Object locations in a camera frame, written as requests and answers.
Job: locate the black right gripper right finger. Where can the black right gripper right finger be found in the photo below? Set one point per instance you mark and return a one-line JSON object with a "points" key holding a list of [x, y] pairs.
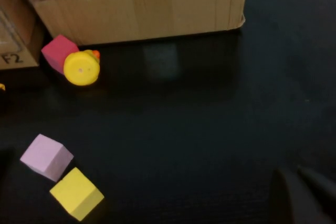
{"points": [[325, 195]]}

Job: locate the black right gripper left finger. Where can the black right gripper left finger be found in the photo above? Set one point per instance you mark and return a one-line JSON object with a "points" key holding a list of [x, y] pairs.
{"points": [[288, 203]]}

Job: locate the small yellow chip bag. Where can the small yellow chip bag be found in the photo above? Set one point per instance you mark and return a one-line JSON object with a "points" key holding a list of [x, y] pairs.
{"points": [[1, 86]]}

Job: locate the yellow foam cube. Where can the yellow foam cube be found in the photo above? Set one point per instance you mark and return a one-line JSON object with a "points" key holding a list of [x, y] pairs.
{"points": [[73, 195]]}

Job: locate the cardboard box with white label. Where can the cardboard box with white label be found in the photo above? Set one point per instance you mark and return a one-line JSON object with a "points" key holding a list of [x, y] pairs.
{"points": [[131, 16]]}

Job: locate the yellow rubber duck toy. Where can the yellow rubber duck toy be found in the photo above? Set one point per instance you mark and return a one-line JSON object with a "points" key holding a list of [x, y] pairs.
{"points": [[81, 69]]}

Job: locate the pink foam cube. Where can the pink foam cube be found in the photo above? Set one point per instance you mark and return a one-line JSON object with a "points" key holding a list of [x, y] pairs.
{"points": [[42, 155]]}

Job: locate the red foam cube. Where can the red foam cube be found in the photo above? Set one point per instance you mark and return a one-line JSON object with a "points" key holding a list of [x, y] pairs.
{"points": [[56, 51]]}

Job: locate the cardboard box with F2 print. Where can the cardboard box with F2 print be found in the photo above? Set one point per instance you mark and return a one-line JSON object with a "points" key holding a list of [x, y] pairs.
{"points": [[15, 37]]}

